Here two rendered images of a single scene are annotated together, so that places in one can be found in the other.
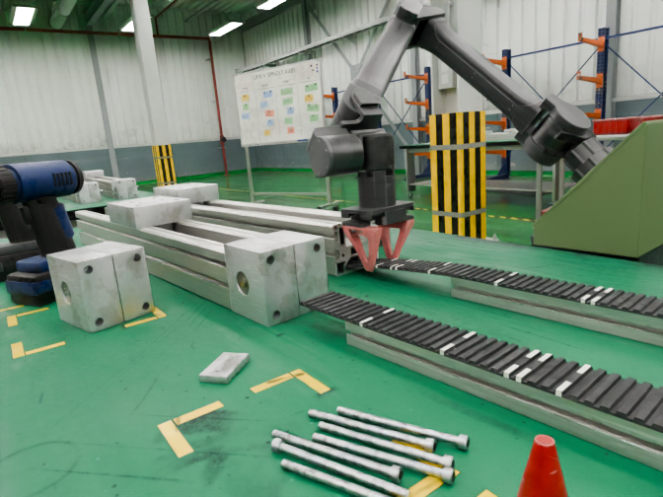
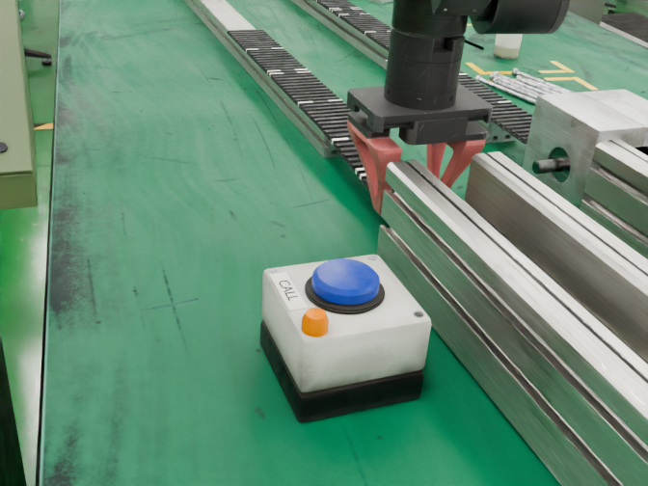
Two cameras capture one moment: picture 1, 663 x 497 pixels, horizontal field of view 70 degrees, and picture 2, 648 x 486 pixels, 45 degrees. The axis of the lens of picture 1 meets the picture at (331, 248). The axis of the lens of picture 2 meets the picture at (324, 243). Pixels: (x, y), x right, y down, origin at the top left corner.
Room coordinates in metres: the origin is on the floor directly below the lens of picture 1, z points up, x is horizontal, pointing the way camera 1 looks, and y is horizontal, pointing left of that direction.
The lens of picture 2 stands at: (1.32, 0.03, 1.09)
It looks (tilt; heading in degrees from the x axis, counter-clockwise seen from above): 30 degrees down; 197
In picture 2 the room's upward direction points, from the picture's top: 4 degrees clockwise
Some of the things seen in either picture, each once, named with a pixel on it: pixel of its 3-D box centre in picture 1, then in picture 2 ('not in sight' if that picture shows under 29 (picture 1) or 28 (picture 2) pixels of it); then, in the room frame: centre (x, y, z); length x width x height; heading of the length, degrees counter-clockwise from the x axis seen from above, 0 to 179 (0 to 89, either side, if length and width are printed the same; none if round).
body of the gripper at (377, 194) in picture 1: (377, 192); (422, 75); (0.73, -0.08, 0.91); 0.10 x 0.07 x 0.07; 130
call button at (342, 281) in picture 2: not in sight; (344, 286); (0.94, -0.07, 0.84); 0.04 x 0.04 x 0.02
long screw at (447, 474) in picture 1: (378, 455); (525, 86); (0.29, -0.02, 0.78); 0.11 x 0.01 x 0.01; 58
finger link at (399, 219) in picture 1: (385, 237); (398, 159); (0.73, -0.09, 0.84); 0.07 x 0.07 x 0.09; 40
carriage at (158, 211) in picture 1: (150, 217); not in sight; (0.96, 0.36, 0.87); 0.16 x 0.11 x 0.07; 40
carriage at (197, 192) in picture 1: (186, 198); not in sight; (1.27, 0.37, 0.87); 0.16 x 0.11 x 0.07; 40
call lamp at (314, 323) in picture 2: not in sight; (315, 319); (0.99, -0.07, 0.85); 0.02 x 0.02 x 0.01
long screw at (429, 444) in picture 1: (367, 428); (526, 94); (0.32, -0.02, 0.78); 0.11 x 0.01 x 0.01; 57
